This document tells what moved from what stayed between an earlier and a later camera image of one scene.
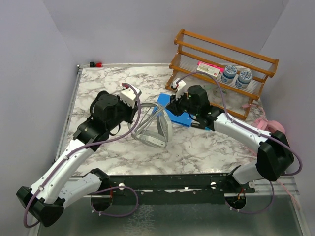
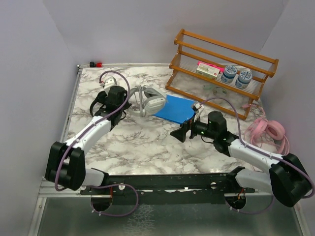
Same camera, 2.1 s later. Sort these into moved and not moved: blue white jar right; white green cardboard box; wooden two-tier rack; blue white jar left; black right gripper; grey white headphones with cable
Moved: black right gripper; grey white headphones with cable
Not moved: wooden two-tier rack; blue white jar left; blue white jar right; white green cardboard box
